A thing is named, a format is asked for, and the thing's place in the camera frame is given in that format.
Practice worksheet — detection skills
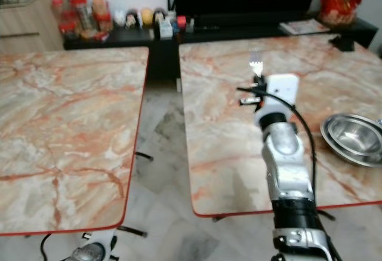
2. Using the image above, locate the black low tv console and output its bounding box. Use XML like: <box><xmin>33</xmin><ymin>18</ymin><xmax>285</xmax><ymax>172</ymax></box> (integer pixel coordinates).
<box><xmin>63</xmin><ymin>15</ymin><xmax>380</xmax><ymax>84</ymax></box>

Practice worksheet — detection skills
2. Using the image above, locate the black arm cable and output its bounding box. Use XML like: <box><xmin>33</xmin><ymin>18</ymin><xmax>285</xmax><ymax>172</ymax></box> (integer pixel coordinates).
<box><xmin>236</xmin><ymin>86</ymin><xmax>316</xmax><ymax>205</ymax></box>
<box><xmin>40</xmin><ymin>234</ymin><xmax>53</xmax><ymax>257</ymax></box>

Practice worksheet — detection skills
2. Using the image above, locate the white small figurine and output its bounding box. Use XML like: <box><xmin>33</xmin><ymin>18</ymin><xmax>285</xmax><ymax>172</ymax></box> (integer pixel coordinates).
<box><xmin>113</xmin><ymin>10</ymin><xmax>125</xmax><ymax>28</ymax></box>

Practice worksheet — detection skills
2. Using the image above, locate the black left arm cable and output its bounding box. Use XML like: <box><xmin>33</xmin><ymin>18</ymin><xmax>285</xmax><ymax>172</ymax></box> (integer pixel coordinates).
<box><xmin>40</xmin><ymin>234</ymin><xmax>53</xmax><ymax>257</ymax></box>

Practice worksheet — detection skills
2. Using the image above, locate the light wooden cabinet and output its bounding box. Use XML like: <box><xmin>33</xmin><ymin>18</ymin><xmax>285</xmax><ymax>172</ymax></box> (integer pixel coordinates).
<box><xmin>0</xmin><ymin>0</ymin><xmax>67</xmax><ymax>54</ymax></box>

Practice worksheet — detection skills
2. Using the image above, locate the stainless steel bowl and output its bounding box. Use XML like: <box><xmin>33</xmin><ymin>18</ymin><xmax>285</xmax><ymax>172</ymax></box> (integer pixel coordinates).
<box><xmin>321</xmin><ymin>113</ymin><xmax>382</xmax><ymax>168</ymax></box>

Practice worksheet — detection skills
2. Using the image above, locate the small white box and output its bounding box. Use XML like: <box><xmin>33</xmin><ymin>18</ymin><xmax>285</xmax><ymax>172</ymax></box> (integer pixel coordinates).
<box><xmin>158</xmin><ymin>20</ymin><xmax>174</xmax><ymax>40</ymax></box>

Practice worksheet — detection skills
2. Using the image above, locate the flat magazine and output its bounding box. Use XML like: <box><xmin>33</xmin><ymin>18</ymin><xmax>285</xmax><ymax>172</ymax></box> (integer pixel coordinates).
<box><xmin>279</xmin><ymin>19</ymin><xmax>331</xmax><ymax>35</ymax></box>

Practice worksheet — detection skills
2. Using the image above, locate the small red-lidded jar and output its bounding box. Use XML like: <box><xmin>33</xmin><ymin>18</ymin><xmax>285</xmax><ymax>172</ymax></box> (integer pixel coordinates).
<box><xmin>51</xmin><ymin>0</ymin><xmax>66</xmax><ymax>24</ymax></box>

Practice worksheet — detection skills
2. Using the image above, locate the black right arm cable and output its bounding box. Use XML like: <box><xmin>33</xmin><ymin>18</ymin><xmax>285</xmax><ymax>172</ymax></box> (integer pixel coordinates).
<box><xmin>236</xmin><ymin>86</ymin><xmax>316</xmax><ymax>205</ymax></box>

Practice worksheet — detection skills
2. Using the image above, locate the yellow small figurine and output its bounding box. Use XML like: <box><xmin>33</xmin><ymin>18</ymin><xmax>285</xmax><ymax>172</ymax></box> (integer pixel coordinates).
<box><xmin>140</xmin><ymin>8</ymin><xmax>153</xmax><ymax>26</ymax></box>

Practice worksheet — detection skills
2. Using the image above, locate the tall red-lidded jar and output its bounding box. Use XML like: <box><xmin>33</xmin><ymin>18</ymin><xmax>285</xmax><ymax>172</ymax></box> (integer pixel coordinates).
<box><xmin>70</xmin><ymin>0</ymin><xmax>91</xmax><ymax>33</ymax></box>

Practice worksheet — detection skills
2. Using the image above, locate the silver metal fork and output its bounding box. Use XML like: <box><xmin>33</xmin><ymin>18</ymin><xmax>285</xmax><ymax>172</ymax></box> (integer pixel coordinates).
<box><xmin>249</xmin><ymin>48</ymin><xmax>265</xmax><ymax>76</ymax></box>

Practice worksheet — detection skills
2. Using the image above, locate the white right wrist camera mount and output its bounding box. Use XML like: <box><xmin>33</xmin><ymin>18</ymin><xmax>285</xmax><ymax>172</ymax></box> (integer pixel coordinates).
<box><xmin>254</xmin><ymin>73</ymin><xmax>300</xmax><ymax>124</ymax></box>

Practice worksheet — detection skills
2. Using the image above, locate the orange-topped jar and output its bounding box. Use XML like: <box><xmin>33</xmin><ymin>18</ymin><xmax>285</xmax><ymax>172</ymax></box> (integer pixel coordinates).
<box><xmin>92</xmin><ymin>0</ymin><xmax>110</xmax><ymax>32</ymax></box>

